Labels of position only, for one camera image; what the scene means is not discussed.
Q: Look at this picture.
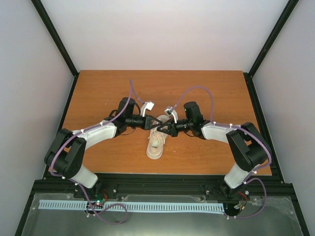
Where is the left black frame post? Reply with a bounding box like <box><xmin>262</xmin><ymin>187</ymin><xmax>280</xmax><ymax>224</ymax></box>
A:
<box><xmin>31</xmin><ymin>0</ymin><xmax>80</xmax><ymax>78</ymax></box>

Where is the black frame post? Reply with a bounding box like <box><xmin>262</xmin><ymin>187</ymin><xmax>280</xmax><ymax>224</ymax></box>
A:
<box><xmin>248</xmin><ymin>0</ymin><xmax>300</xmax><ymax>78</ymax></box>
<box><xmin>31</xmin><ymin>0</ymin><xmax>80</xmax><ymax>78</ymax></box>

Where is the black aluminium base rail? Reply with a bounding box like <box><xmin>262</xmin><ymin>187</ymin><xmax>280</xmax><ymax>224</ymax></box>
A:
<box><xmin>29</xmin><ymin>172</ymin><xmax>296</xmax><ymax>205</ymax></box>

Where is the green lit circuit board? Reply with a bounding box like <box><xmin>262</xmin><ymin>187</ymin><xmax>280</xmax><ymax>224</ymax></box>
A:
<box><xmin>87</xmin><ymin>190</ymin><xmax>108</xmax><ymax>209</ymax></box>

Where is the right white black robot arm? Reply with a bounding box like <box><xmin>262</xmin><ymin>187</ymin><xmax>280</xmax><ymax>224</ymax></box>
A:
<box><xmin>157</xmin><ymin>101</ymin><xmax>272</xmax><ymax>189</ymax></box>

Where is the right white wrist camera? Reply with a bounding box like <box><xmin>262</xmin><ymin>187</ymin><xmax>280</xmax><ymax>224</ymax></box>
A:
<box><xmin>164</xmin><ymin>106</ymin><xmax>178</xmax><ymax>123</ymax></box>

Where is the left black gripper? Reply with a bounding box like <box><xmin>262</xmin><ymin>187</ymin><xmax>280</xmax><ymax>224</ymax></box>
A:
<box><xmin>126</xmin><ymin>115</ymin><xmax>163</xmax><ymax>131</ymax></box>

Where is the light blue cable duct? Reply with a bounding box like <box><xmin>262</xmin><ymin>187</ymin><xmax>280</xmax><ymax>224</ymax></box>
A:
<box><xmin>38</xmin><ymin>200</ymin><xmax>224</xmax><ymax>214</ymax></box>

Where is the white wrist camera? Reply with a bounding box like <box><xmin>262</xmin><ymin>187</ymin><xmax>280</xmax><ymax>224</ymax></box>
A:
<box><xmin>140</xmin><ymin>101</ymin><xmax>155</xmax><ymax>117</ymax></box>
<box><xmin>164</xmin><ymin>106</ymin><xmax>178</xmax><ymax>123</ymax></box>

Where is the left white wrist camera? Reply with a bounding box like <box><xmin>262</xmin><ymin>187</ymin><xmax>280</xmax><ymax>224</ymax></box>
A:
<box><xmin>140</xmin><ymin>101</ymin><xmax>155</xmax><ymax>117</ymax></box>

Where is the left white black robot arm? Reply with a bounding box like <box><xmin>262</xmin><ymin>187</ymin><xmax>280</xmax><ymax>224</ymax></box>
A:
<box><xmin>44</xmin><ymin>97</ymin><xmax>169</xmax><ymax>198</ymax></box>

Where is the right black frame post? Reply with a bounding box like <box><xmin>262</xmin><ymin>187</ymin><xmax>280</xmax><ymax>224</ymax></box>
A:
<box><xmin>248</xmin><ymin>0</ymin><xmax>300</xmax><ymax>78</ymax></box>

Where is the beige canvas sneaker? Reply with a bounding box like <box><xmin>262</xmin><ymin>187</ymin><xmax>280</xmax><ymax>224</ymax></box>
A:
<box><xmin>146</xmin><ymin>128</ymin><xmax>168</xmax><ymax>160</ymax></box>

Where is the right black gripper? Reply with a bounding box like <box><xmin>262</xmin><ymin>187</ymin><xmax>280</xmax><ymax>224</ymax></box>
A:
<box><xmin>157</xmin><ymin>118</ymin><xmax>193</xmax><ymax>137</ymax></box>

